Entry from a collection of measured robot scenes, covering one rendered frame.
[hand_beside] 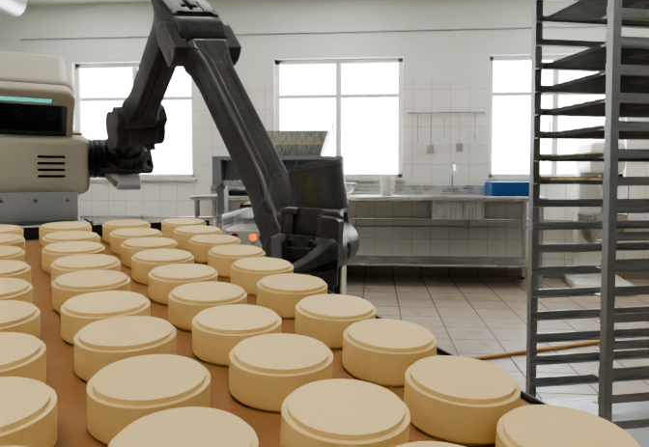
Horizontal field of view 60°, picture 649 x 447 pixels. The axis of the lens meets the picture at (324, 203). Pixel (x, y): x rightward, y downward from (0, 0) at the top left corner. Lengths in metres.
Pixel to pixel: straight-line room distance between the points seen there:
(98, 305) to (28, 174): 0.96
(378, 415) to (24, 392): 0.14
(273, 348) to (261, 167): 0.48
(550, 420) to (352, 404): 0.07
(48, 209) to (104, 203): 5.56
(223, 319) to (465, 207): 5.28
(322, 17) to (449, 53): 1.42
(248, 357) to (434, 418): 0.09
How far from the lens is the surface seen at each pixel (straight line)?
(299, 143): 3.13
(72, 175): 1.31
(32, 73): 1.28
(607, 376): 2.11
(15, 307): 0.37
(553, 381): 2.57
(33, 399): 0.25
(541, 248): 2.41
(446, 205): 5.54
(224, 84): 0.82
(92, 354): 0.30
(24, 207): 1.28
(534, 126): 2.39
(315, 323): 0.33
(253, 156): 0.75
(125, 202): 6.73
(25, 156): 1.30
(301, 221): 0.58
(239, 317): 0.33
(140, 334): 0.31
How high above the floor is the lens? 1.06
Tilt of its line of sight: 3 degrees down
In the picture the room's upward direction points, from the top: straight up
